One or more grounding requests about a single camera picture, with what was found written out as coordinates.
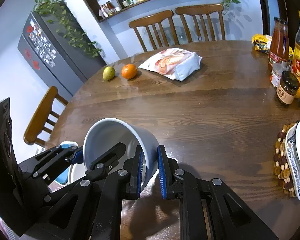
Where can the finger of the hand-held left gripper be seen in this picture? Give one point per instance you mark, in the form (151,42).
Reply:
(107,156)
(77,156)

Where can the beaded wooden trivet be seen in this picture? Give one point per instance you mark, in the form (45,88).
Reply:
(281,160)

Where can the small straight-sided white bowl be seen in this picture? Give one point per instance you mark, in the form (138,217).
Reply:
(110,135)

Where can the dark-lidded sauce jar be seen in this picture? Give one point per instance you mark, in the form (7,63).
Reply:
(287,87)

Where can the dark wooden door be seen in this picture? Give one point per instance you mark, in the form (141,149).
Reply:
(280,0)

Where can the dark wooden wall shelf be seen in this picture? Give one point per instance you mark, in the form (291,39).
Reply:
(101,18)

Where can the blue patterned oval dish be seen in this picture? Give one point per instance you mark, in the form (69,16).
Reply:
(293,170)

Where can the trailing green plant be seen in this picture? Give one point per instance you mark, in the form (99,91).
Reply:
(65,22)

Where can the yellow snack packet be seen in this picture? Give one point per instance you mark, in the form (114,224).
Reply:
(261,43)

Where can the diamond red fridge sticker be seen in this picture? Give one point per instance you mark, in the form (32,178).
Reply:
(36,64)

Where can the small clear jar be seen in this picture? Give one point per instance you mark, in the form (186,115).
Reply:
(275,76)

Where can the round red fridge sticker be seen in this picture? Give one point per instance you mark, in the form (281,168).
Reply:
(28,53)

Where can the red sauce bottle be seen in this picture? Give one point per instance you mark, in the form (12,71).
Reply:
(278,47)

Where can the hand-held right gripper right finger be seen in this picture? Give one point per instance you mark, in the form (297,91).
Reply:
(161,172)

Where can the cluster of fridge photos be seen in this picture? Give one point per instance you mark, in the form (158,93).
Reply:
(43,45)

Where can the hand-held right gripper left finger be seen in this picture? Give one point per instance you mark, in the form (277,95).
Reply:
(139,172)

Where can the orange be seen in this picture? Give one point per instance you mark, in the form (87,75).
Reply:
(129,71)

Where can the green pear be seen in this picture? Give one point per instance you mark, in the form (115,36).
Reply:
(108,73)

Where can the grey refrigerator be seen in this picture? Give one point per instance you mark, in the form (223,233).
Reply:
(65,62)

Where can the wooden dining chair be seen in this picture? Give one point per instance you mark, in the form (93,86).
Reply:
(40,115)
(150,20)
(200,8)

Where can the white pink snack bag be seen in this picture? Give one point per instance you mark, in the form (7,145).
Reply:
(175,62)

